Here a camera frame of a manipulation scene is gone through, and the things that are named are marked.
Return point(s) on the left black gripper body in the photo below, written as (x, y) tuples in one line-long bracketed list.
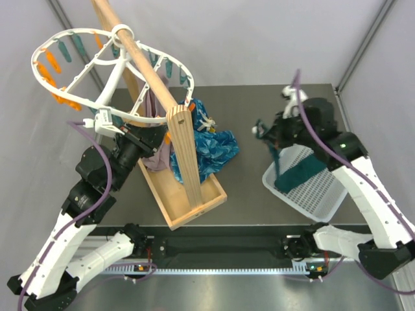
[(137, 139)]

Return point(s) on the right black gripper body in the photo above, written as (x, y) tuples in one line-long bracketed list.
[(290, 131)]

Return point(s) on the dark teal sock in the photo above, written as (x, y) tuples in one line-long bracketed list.
[(297, 175), (268, 136)]

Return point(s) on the blue patterned cloth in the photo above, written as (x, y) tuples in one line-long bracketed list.
[(214, 148)]

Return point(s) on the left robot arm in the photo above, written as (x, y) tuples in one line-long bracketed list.
[(55, 278)]

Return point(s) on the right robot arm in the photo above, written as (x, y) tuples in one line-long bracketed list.
[(309, 143)]

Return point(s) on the wooden rod stand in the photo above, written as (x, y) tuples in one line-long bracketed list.
[(179, 202)]

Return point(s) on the white perforated plastic basket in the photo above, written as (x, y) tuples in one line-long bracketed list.
[(318, 198)]

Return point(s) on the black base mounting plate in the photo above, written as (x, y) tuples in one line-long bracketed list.
[(235, 246)]

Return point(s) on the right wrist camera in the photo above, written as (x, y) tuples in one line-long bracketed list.
[(290, 95)]

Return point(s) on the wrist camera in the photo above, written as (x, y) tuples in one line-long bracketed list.
[(102, 123), (290, 95)]

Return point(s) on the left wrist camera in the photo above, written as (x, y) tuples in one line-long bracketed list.
[(102, 123)]

